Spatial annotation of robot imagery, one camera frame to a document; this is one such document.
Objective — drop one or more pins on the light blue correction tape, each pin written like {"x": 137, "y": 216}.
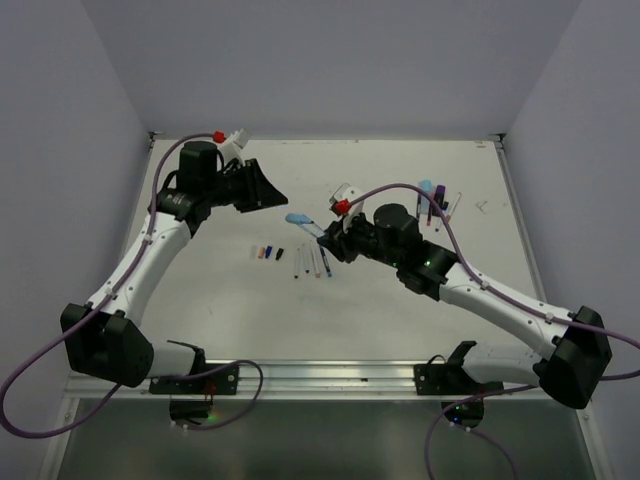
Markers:
{"x": 305, "y": 223}

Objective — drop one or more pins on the blue ink gel pen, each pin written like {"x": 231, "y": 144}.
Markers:
{"x": 325, "y": 261}

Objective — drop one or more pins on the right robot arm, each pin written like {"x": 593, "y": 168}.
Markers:
{"x": 565, "y": 353}

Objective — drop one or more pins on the pink ink gel pen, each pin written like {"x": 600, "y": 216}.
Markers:
{"x": 429, "y": 215}

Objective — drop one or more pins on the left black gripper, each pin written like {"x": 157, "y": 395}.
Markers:
{"x": 259, "y": 191}

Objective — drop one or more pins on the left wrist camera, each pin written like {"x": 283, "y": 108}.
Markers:
{"x": 232, "y": 147}

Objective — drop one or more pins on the light blue highlighter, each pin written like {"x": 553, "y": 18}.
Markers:
{"x": 426, "y": 187}

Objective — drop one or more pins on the brown capped white marker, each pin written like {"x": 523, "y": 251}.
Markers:
{"x": 452, "y": 207}

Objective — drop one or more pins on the aluminium front rail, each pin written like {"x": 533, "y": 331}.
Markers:
{"x": 290, "y": 380}

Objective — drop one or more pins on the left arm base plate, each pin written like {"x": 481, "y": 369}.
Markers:
{"x": 204, "y": 379}

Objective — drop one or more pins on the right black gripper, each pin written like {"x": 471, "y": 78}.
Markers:
{"x": 338, "y": 240}

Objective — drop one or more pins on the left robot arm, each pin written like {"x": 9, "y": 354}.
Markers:
{"x": 103, "y": 336}

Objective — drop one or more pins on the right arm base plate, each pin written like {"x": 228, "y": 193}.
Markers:
{"x": 447, "y": 380}

